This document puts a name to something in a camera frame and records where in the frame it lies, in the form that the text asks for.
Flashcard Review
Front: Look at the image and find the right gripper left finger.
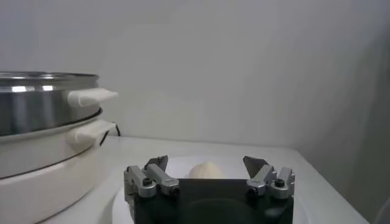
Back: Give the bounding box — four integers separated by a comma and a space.
123, 155, 181, 201

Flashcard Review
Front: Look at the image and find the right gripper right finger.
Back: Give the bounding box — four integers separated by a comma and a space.
243, 155, 296, 200

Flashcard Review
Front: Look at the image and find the white steamed baozi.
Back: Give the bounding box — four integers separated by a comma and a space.
187, 161, 226, 180

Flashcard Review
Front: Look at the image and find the steel steamer pot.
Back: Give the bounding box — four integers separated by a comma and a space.
0, 119, 118, 224

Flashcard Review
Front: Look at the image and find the stainless steel steamer basket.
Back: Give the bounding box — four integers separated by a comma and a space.
0, 71, 119, 137

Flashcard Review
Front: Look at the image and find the round white plate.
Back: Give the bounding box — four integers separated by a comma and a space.
112, 155, 308, 224

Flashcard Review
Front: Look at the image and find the black pot power cord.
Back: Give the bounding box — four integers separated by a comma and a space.
99, 121, 121, 147

